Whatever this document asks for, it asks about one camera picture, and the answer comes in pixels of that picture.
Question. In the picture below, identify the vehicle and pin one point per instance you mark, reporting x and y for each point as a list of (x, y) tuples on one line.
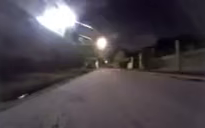
[(91, 64)]

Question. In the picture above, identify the bright street lamp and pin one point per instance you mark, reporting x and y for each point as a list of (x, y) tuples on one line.
[(101, 42), (56, 17)]

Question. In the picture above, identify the grey asphalt road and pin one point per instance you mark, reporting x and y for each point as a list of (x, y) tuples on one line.
[(123, 100)]

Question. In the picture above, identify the dark trees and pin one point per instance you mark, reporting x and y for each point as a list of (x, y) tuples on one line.
[(30, 50)]

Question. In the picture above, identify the grey pole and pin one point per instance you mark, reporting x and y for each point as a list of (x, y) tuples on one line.
[(178, 56)]

